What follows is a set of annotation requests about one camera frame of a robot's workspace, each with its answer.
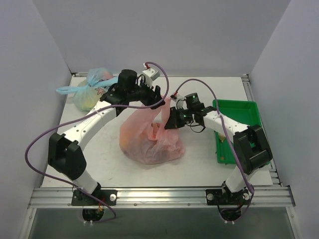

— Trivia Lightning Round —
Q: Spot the green plastic tray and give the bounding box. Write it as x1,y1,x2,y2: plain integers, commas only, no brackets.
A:
212,99,271,165

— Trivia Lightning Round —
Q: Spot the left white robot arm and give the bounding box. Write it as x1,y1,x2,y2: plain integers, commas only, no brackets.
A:
48,68,165,205

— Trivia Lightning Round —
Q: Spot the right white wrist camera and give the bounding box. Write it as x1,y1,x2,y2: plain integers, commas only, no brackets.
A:
170,93,185,110

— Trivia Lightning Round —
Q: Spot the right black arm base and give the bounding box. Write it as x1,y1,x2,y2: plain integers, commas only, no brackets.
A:
205,188,250,207

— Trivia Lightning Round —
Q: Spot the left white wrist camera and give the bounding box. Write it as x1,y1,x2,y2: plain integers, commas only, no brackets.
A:
142,63,160,88

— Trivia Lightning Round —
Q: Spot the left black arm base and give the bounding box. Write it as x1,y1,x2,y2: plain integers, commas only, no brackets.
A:
71,187,118,206

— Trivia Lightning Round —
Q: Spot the blue tied plastic bag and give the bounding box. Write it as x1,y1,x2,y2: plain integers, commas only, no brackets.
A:
56,68,118,112

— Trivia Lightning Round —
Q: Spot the fake garlic bulb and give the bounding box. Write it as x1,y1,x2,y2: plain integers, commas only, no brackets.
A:
218,134,226,143

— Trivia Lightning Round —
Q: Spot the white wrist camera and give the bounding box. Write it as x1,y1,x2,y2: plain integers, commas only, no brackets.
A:
170,93,185,110
142,63,160,88

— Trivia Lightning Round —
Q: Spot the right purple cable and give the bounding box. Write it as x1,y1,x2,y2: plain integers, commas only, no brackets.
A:
170,79,255,222

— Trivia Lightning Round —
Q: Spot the aluminium front rail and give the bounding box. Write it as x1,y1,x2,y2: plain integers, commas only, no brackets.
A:
28,187,295,209

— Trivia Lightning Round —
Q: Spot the pink plastic bag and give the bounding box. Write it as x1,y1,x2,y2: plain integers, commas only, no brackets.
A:
119,98,185,165

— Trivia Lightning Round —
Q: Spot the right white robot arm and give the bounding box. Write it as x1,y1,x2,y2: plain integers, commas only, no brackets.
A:
165,93,273,204

